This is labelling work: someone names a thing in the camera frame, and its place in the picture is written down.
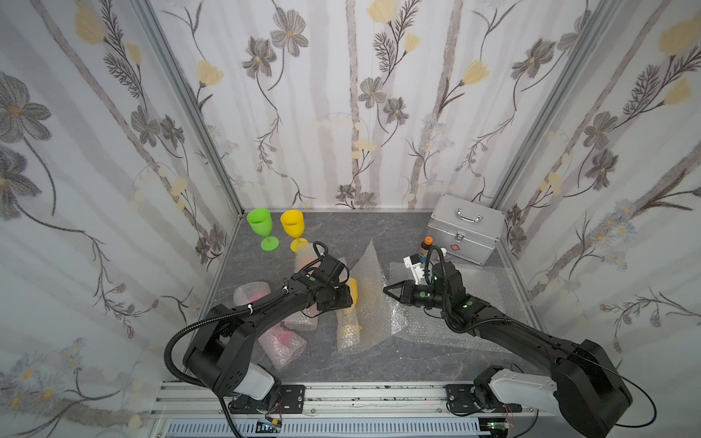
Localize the white slotted cable duct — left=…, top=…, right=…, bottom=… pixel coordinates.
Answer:
left=162, top=418, right=489, bottom=437

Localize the silver aluminium case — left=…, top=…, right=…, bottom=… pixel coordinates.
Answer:
left=427, top=193, right=506, bottom=266

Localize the pink glass in bubble wrap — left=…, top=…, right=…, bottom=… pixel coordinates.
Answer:
left=233, top=281, right=307, bottom=372

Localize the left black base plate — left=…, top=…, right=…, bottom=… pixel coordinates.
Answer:
left=227, top=384, right=306, bottom=415

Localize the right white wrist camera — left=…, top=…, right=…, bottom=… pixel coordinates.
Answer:
left=403, top=254, right=426, bottom=286

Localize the green plastic wine glass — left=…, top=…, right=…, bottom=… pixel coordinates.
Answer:
left=246, top=208, right=279, bottom=252

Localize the yellow glass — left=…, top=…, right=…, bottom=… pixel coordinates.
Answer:
left=280, top=210, right=308, bottom=253

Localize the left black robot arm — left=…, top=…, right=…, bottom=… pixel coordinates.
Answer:
left=164, top=241, right=353, bottom=437

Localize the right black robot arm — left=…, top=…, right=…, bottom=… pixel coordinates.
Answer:
left=383, top=246, right=633, bottom=437

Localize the orange glass in bubble wrap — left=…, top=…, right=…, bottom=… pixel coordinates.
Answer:
left=283, top=243, right=318, bottom=331

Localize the amber glass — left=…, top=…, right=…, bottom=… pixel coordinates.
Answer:
left=336, top=242, right=407, bottom=355

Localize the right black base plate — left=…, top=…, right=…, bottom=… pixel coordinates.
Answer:
left=445, top=384, right=523, bottom=416

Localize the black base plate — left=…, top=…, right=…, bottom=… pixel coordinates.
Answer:
left=445, top=384, right=523, bottom=416
left=227, top=384, right=306, bottom=415

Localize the brown bottle orange cap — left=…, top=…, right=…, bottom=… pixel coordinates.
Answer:
left=418, top=237, right=434, bottom=259

